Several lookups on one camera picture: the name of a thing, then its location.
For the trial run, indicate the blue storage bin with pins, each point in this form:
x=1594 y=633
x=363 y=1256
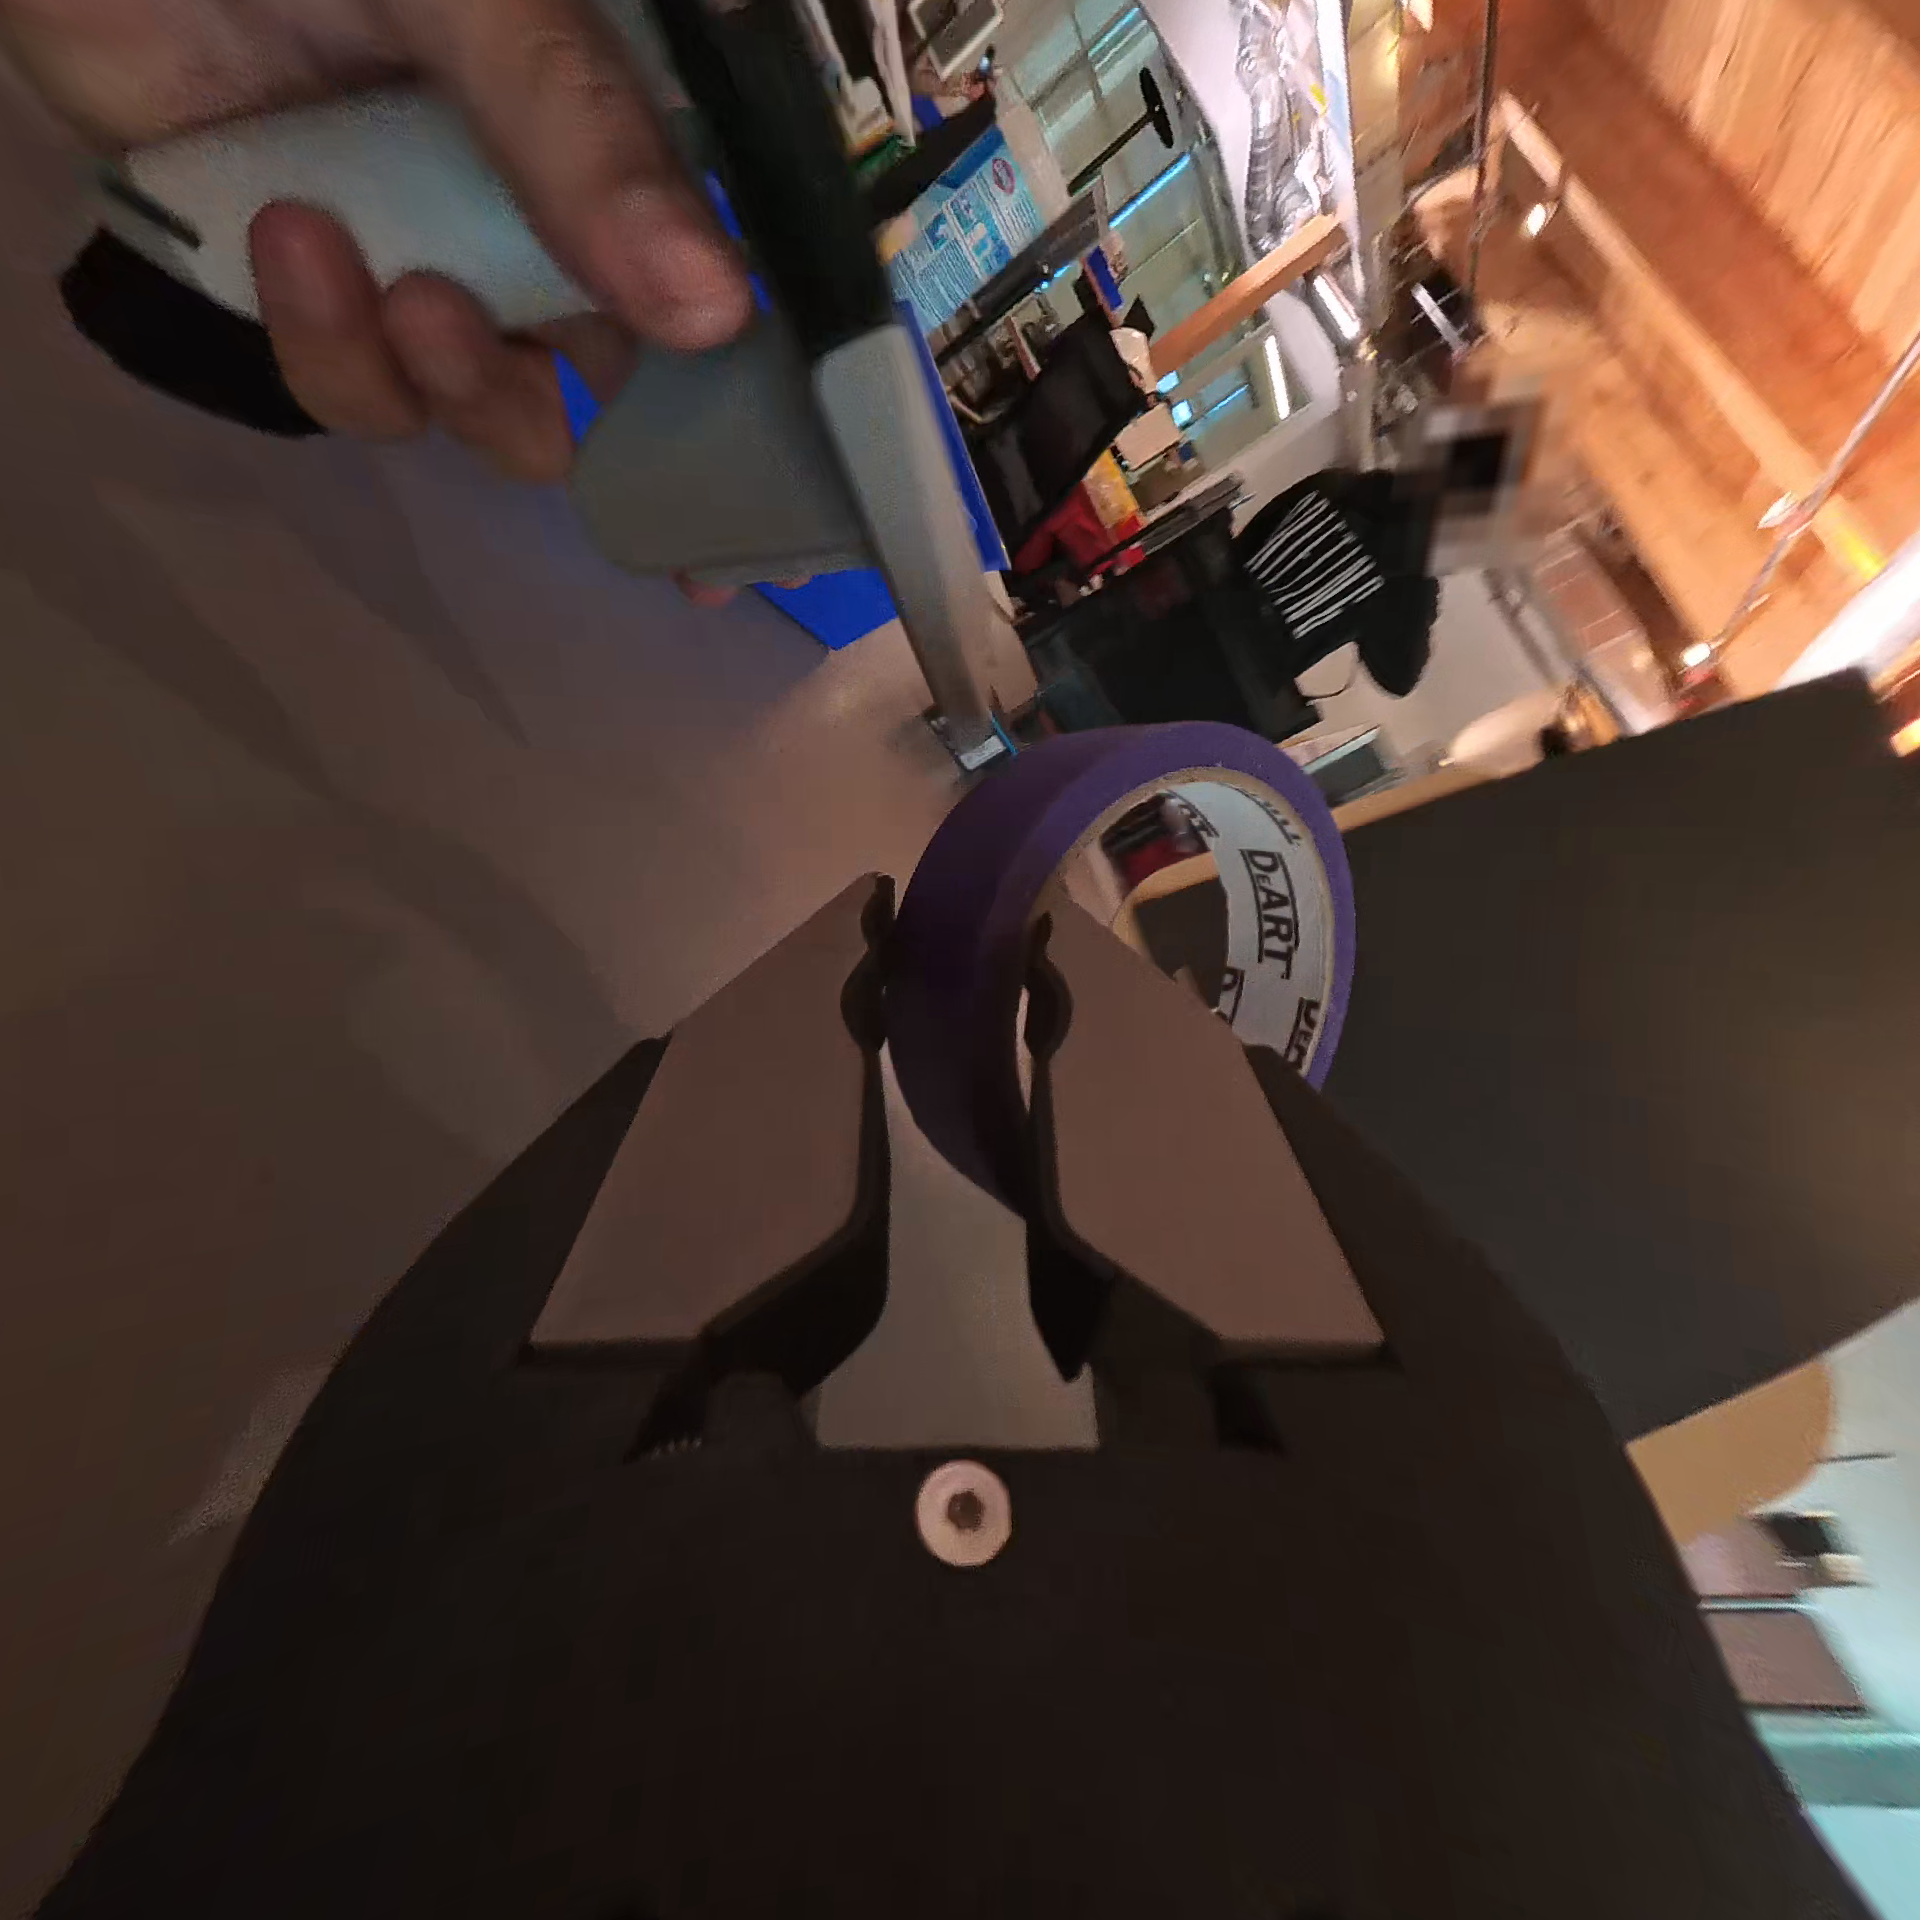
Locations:
x=841 y=609

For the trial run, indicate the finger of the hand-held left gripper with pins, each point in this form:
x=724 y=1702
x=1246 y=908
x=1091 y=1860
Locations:
x=916 y=494

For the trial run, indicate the person's left hand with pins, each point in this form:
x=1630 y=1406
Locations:
x=571 y=106

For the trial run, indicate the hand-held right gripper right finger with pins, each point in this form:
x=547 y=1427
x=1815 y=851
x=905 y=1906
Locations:
x=1185 y=1185

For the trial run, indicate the purple masking tape roll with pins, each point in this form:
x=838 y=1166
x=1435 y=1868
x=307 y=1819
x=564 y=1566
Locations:
x=975 y=930

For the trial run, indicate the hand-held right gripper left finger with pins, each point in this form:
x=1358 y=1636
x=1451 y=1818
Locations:
x=721 y=1170

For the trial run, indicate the black board book stand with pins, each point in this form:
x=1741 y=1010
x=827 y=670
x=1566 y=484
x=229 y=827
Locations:
x=1651 y=1049

